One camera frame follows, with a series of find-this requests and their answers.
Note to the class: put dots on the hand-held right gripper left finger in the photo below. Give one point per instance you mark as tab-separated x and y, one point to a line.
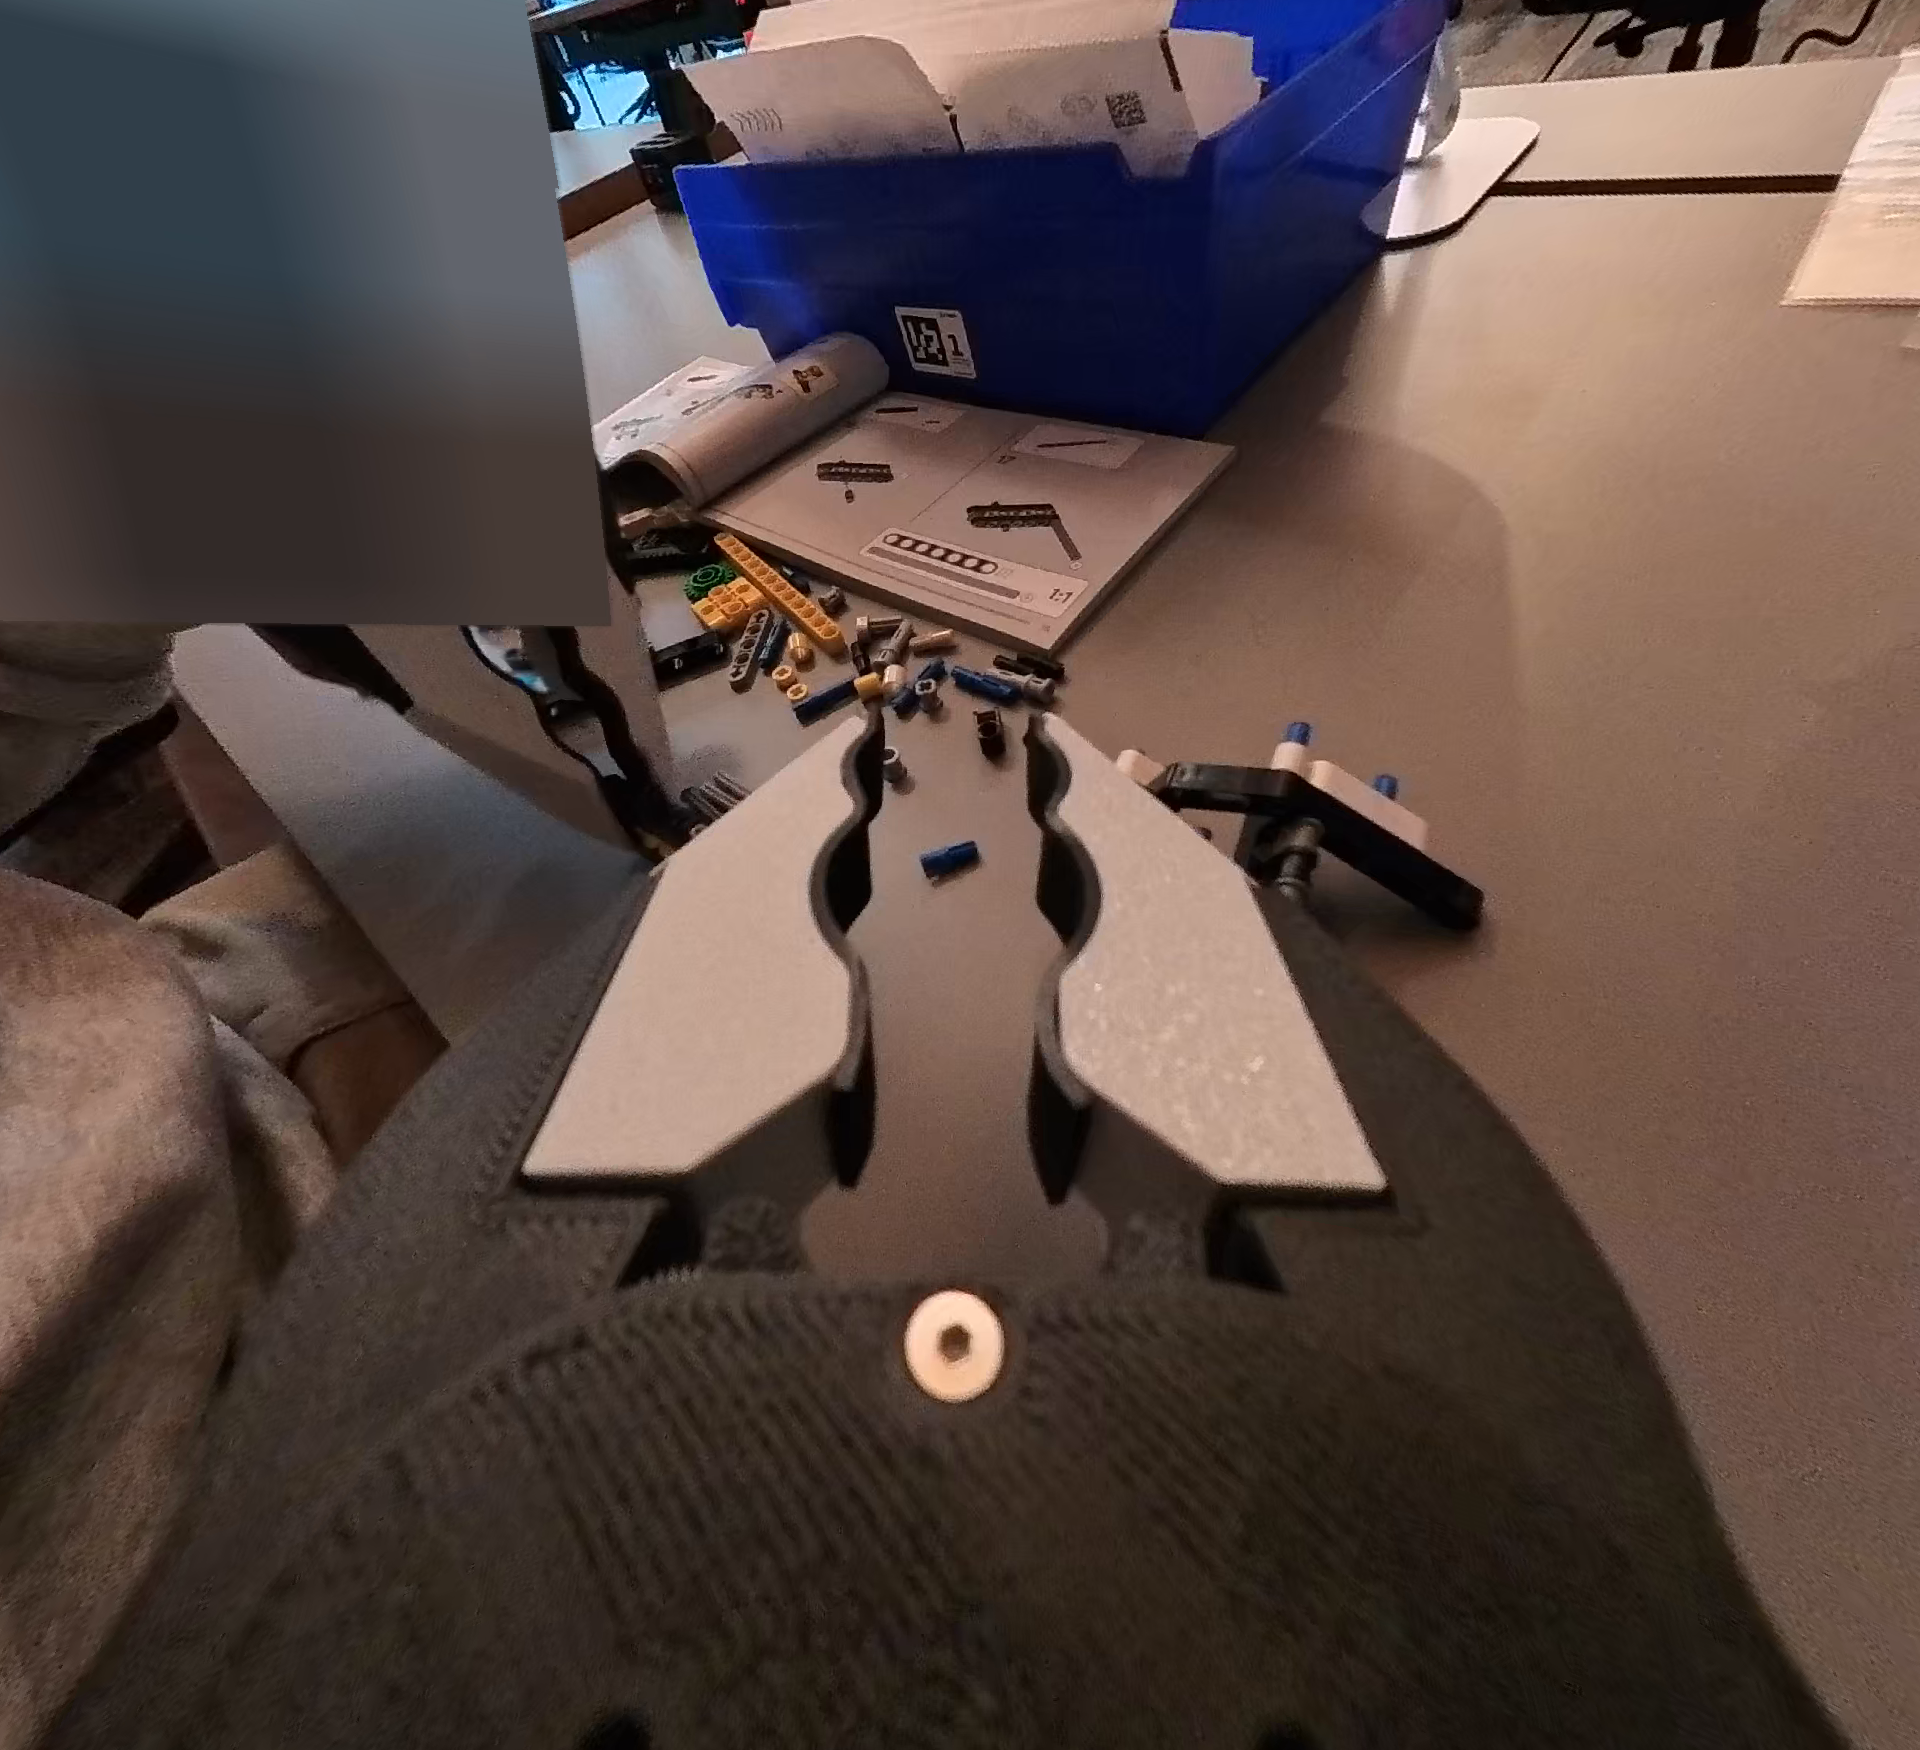
706	1030

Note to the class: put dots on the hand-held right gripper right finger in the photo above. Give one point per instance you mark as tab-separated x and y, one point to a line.
1216	1047

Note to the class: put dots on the blue lego pin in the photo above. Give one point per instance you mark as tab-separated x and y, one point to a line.
950	863

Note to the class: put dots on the dark long lego axle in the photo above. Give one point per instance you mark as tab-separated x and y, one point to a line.
716	800

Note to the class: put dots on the green lego gear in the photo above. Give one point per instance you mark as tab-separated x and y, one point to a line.
706	581

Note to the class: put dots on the yellow long lego beam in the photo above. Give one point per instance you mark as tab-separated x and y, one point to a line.
780	596

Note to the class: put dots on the black white lego assembly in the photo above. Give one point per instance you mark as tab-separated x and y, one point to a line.
1365	804

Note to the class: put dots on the pile of small lego pins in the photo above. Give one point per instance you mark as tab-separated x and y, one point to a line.
984	684

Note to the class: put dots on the lego instruction booklet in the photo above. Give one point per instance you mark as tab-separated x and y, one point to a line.
960	491

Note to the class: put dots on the blue plastic bin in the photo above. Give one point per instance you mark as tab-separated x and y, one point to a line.
1079	265

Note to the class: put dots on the white printed paper sheets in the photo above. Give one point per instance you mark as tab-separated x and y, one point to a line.
900	86

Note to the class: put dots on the white monitor stand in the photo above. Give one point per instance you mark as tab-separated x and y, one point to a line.
1463	184

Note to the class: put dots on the laminated exercise sheet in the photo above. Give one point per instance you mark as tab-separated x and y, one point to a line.
1862	205

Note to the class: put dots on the yellow lego frame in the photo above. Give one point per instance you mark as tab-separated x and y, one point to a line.
731	603

